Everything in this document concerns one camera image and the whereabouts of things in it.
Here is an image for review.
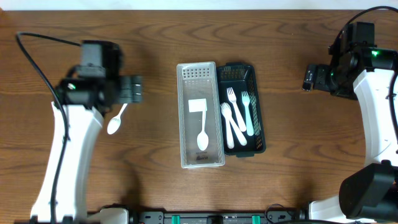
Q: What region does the white thick plastic spoon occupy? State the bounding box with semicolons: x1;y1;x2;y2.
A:
221;103;234;149

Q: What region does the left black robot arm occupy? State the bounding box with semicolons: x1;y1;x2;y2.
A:
29;75;142;223

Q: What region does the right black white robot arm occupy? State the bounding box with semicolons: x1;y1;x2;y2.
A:
302;22;397;223

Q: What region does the right black cable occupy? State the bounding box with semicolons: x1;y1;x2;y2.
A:
329;5;398;54

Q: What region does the dark green plastic basket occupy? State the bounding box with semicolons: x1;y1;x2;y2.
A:
216;62;266;157

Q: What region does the pale green plastic fork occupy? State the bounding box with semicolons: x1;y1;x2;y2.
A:
242;91;254;136

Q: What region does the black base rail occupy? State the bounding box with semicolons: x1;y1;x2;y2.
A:
129;204;308;224

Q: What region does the white fork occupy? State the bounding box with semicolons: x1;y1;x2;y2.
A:
226;87;246;132
230;117;248;146

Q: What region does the black cable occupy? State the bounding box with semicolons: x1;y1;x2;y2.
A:
15;31;82;224
329;5;398;54

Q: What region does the clear plastic basket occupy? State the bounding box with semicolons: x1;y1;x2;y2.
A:
177;62;225;169

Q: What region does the left black cable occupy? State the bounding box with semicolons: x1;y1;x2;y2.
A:
15;31;82;224

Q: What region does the white label sticker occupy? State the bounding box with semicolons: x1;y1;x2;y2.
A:
188;98;207;113

